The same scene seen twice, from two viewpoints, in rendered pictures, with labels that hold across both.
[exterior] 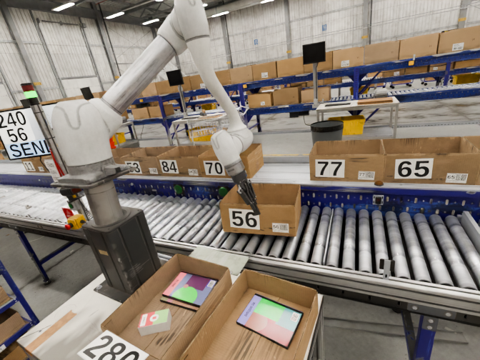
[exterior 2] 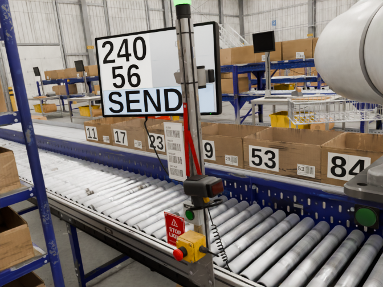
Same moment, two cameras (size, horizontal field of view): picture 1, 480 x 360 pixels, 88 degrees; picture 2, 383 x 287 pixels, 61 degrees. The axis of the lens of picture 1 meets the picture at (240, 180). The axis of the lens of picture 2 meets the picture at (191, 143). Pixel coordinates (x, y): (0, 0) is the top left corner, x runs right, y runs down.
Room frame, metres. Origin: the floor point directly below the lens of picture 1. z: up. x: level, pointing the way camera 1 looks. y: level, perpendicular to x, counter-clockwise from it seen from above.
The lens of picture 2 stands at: (0.51, 0.74, 1.41)
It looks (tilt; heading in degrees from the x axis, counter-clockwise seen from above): 13 degrees down; 17
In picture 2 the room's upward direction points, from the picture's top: 5 degrees counter-clockwise
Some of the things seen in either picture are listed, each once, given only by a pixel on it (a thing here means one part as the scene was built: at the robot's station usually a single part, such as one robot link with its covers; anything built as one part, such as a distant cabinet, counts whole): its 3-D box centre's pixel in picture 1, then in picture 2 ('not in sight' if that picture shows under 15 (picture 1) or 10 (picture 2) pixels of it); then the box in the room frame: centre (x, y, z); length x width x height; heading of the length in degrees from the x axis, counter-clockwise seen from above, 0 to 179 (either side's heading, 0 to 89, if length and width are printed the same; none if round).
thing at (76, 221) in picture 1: (79, 222); (198, 250); (1.41, 1.03, 0.84); 0.15 x 0.09 x 0.07; 63
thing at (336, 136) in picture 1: (326, 143); not in sight; (3.96, -1.51, 0.32); 0.50 x 0.50 x 0.64
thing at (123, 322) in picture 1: (173, 303); not in sight; (0.70, 0.31, 0.80); 0.38 x 0.28 x 0.10; 148
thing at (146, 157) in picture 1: (152, 161); (293, 151); (2.14, 0.73, 0.97); 0.39 x 0.29 x 0.17; 63
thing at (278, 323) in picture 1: (269, 318); not in sight; (0.61, -0.03, 0.76); 0.19 x 0.14 x 0.02; 53
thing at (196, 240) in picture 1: (213, 221); not in sight; (1.36, 0.20, 0.72); 0.52 x 0.05 x 0.05; 153
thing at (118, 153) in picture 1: (120, 161); (228, 143); (2.32, 1.08, 0.96); 0.39 x 0.29 x 0.17; 63
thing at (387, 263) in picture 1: (386, 271); not in sight; (0.71, -0.49, 0.78); 0.05 x 0.01 x 0.11; 63
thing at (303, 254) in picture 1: (309, 232); not in sight; (1.10, -0.32, 0.72); 0.52 x 0.05 x 0.05; 153
